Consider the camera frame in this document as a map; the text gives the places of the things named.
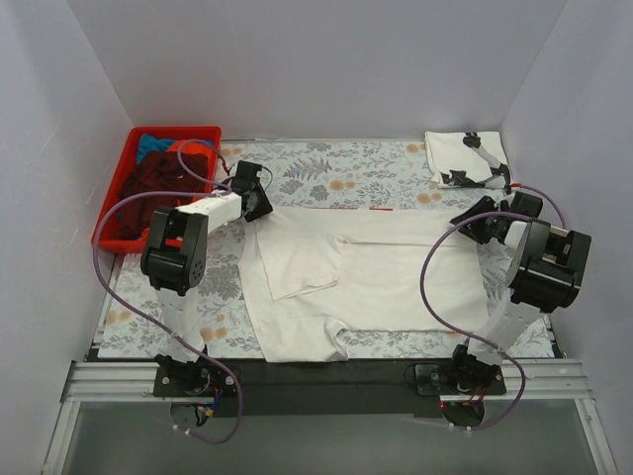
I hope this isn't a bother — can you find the white Coca-Cola t-shirt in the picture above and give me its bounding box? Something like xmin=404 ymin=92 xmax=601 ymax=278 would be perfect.
xmin=238 ymin=208 xmax=489 ymax=363

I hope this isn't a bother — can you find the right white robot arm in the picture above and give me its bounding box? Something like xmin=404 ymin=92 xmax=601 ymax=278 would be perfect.
xmin=444 ymin=191 xmax=591 ymax=392

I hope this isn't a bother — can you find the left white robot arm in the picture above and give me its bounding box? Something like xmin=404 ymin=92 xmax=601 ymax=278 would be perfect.
xmin=140 ymin=160 xmax=273 ymax=395

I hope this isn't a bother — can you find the folded white printed t-shirt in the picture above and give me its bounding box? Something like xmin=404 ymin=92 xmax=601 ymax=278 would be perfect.
xmin=424 ymin=132 xmax=512 ymax=189

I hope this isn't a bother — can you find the orange t-shirt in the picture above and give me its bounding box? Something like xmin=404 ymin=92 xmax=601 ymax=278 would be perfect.
xmin=138 ymin=139 xmax=215 ymax=244

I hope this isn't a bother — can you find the maroon t-shirt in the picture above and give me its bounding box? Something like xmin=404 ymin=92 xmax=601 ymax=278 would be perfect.
xmin=115 ymin=151 xmax=206 ymax=240

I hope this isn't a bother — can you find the red plastic bin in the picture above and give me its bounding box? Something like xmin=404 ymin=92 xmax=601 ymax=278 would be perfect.
xmin=91 ymin=126 xmax=222 ymax=254

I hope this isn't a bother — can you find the floral patterned table mat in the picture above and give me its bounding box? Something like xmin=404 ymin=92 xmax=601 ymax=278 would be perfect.
xmin=93 ymin=141 xmax=555 ymax=359

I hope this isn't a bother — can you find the blue t-shirt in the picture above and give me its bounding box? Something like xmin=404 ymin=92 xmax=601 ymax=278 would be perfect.
xmin=136 ymin=134 xmax=175 ymax=163

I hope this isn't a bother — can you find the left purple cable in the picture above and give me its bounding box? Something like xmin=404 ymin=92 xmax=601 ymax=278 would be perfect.
xmin=93 ymin=139 xmax=246 ymax=444

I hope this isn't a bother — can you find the purple cable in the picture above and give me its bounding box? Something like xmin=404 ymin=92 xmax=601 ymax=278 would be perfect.
xmin=93 ymin=139 xmax=246 ymax=444
xmin=419 ymin=182 xmax=570 ymax=431

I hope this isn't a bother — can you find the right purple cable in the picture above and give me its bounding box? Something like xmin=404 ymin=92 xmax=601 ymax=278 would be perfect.
xmin=419 ymin=182 xmax=570 ymax=431

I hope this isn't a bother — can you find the aluminium frame rail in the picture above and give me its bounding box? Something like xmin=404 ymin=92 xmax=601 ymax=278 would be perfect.
xmin=61 ymin=358 xmax=594 ymax=402

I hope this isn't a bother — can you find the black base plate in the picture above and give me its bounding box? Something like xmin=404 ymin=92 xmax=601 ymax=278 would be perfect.
xmin=153 ymin=355 xmax=506 ymax=426

